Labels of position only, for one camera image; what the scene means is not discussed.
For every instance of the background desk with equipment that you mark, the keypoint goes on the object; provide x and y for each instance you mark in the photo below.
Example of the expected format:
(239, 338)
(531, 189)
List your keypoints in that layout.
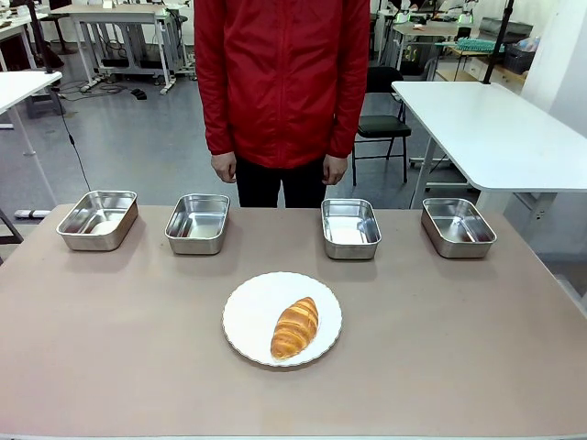
(424, 41)

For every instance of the golden brown croissant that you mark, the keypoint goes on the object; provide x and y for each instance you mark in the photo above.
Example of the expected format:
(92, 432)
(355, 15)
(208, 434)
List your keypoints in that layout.
(293, 329)

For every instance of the black plastic crate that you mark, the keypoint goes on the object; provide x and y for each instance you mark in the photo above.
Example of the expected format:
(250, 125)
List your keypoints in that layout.
(518, 57)

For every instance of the white side table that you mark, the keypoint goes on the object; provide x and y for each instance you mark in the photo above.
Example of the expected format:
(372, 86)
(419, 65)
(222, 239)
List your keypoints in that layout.
(495, 133)
(23, 110)

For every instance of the person's left hand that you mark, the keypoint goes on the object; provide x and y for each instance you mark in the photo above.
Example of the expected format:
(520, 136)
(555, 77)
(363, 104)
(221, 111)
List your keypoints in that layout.
(334, 169)

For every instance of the black camera stand pole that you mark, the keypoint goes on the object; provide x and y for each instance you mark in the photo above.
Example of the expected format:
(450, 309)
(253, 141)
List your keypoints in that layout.
(40, 34)
(499, 41)

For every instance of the white scalloped plate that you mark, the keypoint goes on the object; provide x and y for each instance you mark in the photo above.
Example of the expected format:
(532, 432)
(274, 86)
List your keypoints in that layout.
(257, 311)

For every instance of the rectangular steel container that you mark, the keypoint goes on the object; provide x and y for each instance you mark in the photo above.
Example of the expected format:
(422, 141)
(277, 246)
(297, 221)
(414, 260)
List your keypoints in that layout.
(458, 234)
(351, 234)
(98, 225)
(198, 229)

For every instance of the white power strip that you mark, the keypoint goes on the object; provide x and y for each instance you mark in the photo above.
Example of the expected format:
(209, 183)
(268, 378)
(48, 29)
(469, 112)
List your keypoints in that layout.
(32, 213)

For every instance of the person's right hand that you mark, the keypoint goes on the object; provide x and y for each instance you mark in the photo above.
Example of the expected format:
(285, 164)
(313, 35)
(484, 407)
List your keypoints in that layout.
(225, 167)

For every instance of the teal egg tray stack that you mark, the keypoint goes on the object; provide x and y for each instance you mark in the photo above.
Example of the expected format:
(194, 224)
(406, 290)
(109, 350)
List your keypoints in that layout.
(477, 45)

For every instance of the black folding chair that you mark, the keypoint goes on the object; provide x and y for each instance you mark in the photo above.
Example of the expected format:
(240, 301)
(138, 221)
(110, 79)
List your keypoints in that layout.
(383, 124)

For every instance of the person in red jacket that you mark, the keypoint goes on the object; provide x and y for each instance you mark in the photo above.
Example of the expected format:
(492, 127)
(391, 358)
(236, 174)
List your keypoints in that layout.
(282, 82)

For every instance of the white workbench with brown top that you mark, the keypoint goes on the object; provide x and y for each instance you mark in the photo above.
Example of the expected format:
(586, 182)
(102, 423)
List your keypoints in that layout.
(124, 36)

